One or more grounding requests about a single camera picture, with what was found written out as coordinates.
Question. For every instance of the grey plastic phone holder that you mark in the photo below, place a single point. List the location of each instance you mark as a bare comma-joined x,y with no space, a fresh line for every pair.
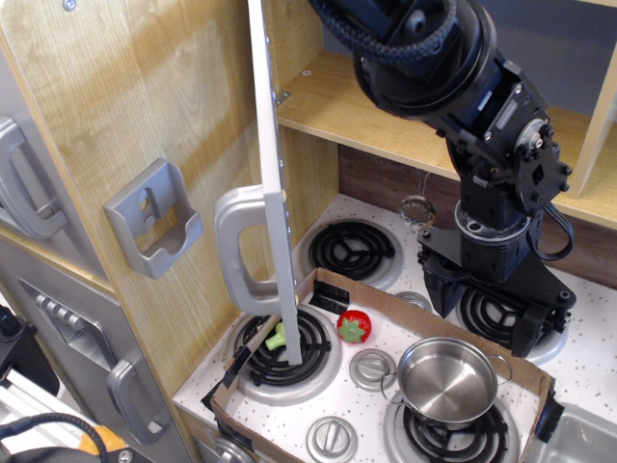
144,202

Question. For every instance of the grey toy sink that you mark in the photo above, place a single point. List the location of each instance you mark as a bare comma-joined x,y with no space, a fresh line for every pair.
574,435

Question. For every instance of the upper grey fridge handle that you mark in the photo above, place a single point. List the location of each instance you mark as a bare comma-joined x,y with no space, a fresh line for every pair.
19,209

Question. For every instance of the back right black burner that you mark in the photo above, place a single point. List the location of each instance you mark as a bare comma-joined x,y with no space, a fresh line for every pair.
494,321

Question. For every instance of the lower grey fridge handle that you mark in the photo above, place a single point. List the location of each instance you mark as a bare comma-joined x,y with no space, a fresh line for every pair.
118,385

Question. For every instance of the brown cardboard tray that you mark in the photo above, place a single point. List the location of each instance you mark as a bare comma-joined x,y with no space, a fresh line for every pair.
283,430

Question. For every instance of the grey toy microwave door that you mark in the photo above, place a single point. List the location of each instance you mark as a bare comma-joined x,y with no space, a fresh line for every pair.
261,204

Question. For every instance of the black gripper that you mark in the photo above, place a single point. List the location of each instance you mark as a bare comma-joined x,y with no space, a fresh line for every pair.
507,271

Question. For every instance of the green toy broccoli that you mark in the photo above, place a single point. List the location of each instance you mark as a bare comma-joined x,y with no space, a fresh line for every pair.
278,339

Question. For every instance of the grey front stove knob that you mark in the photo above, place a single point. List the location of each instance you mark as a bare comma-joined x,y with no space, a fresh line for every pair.
332,440

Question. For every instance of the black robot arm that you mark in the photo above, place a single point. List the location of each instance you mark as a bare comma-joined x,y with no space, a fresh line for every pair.
437,62

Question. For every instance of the small steel pot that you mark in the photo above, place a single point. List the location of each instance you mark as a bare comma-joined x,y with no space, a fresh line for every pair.
448,382

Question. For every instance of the front right black burner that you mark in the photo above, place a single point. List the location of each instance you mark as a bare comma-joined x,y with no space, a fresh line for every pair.
493,437

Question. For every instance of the front left black burner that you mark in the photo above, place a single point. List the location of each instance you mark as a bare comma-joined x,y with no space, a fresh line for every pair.
268,378

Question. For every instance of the grey small stove knob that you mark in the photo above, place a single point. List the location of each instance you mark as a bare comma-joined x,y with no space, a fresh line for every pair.
415,298

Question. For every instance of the grey oven knob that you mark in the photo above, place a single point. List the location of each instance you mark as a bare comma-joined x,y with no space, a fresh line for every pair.
229,452

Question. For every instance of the black burner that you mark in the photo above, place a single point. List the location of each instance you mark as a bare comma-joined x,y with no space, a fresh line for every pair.
494,321
355,248
268,378
493,437

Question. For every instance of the back left black burner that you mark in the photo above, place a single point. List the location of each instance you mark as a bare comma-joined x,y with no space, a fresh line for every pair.
355,248

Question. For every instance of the red toy strawberry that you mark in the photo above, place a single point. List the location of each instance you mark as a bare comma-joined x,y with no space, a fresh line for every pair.
354,326

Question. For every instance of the hanging metal strainer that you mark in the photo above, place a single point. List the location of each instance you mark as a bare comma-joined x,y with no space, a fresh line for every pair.
416,211

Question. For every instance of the grey centre stove knob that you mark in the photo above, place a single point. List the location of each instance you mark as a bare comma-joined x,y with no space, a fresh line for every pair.
372,370

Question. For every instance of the grey ice dispenser panel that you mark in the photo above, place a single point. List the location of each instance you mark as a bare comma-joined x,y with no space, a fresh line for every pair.
84,336

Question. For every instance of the grey fridge handle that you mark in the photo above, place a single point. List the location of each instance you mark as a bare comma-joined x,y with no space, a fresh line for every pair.
19,209
118,385

